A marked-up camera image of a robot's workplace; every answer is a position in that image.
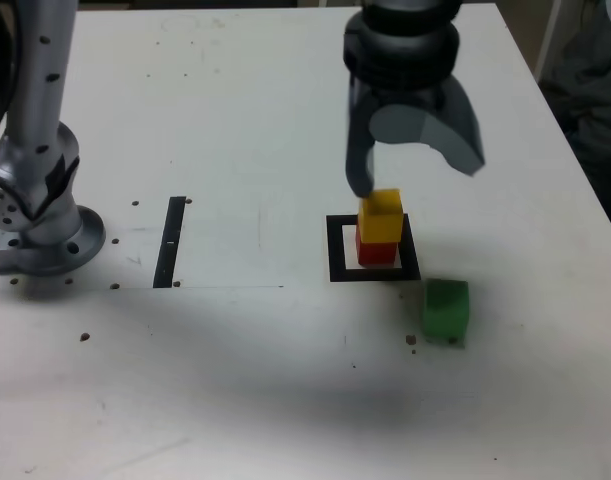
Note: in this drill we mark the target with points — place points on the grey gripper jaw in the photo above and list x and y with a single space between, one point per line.
455 135
357 150

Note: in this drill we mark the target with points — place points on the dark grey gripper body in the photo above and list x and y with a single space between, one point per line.
410 97

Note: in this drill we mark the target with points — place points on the yellow cube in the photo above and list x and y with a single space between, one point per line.
380 225

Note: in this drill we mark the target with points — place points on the red cube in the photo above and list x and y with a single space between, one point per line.
377 254

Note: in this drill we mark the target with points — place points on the green cube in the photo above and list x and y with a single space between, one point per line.
445 310

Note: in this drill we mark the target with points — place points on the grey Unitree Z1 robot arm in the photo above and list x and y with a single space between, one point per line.
40 100

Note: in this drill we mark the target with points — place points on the black tape square outline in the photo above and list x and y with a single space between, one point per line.
335 250

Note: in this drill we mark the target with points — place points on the black tape strip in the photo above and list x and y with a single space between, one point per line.
167 260

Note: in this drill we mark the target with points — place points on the white frame post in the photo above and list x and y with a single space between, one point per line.
546 40

